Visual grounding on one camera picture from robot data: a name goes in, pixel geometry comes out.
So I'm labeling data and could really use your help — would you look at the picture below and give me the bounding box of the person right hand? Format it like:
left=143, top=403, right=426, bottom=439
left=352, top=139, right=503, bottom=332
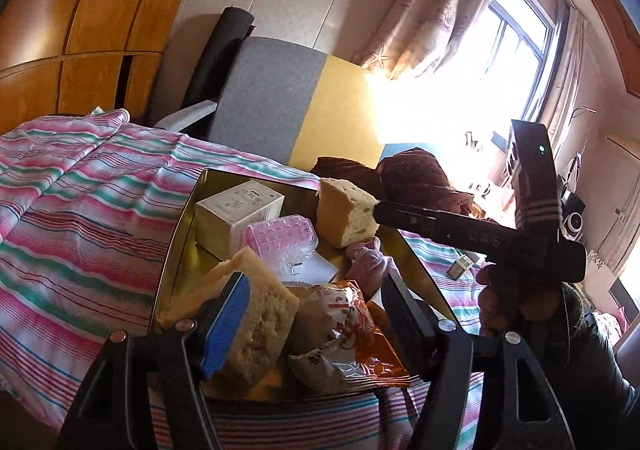
left=475, top=265, right=524, bottom=338

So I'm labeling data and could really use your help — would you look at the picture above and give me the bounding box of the wooden wardrobe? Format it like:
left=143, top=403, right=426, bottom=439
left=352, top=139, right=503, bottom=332
left=1, top=0, right=182, bottom=132

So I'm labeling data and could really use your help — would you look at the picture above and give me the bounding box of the orange snack packet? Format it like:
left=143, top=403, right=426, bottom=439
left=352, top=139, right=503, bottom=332
left=288, top=280, right=410, bottom=396

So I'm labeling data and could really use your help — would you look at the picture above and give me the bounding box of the small green white box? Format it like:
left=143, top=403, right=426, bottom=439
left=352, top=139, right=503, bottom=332
left=447, top=252, right=480, bottom=280

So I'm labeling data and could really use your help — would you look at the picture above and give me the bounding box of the gold metal tray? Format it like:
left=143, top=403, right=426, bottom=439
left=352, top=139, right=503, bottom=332
left=152, top=170, right=451, bottom=401

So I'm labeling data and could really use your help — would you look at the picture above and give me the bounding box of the grey yellow chair back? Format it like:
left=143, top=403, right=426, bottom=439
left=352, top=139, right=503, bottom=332
left=153, top=35, right=384, bottom=171

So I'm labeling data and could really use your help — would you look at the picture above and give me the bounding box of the pink plastic grid box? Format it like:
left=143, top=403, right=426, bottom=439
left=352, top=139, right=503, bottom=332
left=241, top=215, right=319, bottom=279

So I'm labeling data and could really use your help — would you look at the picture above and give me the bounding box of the patterned beige curtain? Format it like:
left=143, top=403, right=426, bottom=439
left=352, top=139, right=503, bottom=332
left=355, top=0, right=491, bottom=80

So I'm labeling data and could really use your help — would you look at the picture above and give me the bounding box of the dark red blanket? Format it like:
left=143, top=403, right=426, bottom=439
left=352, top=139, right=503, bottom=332
left=311, top=147, right=474, bottom=216

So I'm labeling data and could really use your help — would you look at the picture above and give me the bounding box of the white square carton box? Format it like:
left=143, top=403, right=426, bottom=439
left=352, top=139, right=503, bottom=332
left=195, top=179, right=284, bottom=260

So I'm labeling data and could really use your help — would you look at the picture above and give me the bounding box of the black rolled mat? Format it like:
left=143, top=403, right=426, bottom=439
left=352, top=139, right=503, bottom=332
left=180, top=6, right=255, bottom=110

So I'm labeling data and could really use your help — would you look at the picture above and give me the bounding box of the large yellow sponge block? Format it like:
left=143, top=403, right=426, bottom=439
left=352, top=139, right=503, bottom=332
left=156, top=248, right=299, bottom=392

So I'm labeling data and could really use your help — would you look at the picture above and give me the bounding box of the striped pink green cloth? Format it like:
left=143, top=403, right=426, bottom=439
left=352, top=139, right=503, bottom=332
left=1, top=111, right=482, bottom=449

